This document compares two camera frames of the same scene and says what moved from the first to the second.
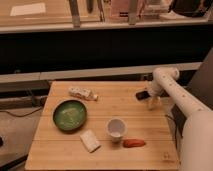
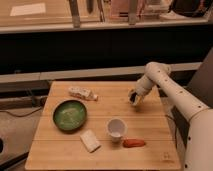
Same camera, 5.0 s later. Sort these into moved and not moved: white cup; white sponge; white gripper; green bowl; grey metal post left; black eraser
Moved: black eraser; white gripper
Not moved: grey metal post left; white sponge; white cup; green bowl
